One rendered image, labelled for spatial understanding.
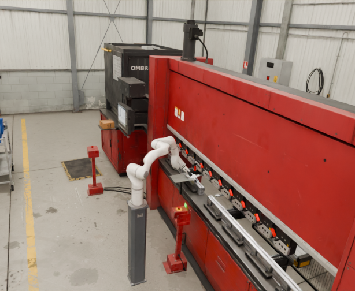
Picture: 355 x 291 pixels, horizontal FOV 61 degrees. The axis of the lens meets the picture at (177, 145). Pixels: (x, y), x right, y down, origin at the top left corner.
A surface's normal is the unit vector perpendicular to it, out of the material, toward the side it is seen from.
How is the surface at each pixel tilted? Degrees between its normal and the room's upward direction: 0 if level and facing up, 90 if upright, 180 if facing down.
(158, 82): 90
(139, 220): 90
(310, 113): 90
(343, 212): 90
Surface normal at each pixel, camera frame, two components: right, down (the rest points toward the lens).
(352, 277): -0.92, 0.09
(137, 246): 0.44, 0.36
